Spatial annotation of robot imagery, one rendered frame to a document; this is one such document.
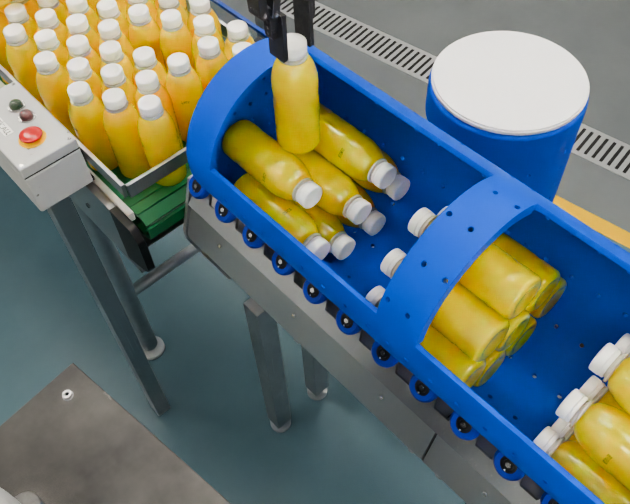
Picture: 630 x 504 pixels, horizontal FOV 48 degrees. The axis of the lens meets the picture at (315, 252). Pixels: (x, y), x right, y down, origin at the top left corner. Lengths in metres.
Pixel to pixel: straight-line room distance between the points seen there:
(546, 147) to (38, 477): 0.93
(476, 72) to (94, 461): 0.91
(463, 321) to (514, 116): 0.49
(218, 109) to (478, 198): 0.39
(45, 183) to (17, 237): 1.42
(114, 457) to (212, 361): 1.31
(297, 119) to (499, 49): 0.52
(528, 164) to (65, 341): 1.53
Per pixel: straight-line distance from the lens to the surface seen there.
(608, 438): 0.85
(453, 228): 0.83
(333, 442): 2.00
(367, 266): 1.12
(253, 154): 1.06
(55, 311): 2.38
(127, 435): 0.87
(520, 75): 1.34
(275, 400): 1.83
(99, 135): 1.34
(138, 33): 1.46
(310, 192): 1.01
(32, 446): 0.90
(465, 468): 1.05
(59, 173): 1.20
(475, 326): 0.88
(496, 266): 0.88
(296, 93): 0.98
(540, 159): 1.30
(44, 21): 1.50
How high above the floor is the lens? 1.87
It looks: 53 degrees down
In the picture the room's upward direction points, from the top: 3 degrees counter-clockwise
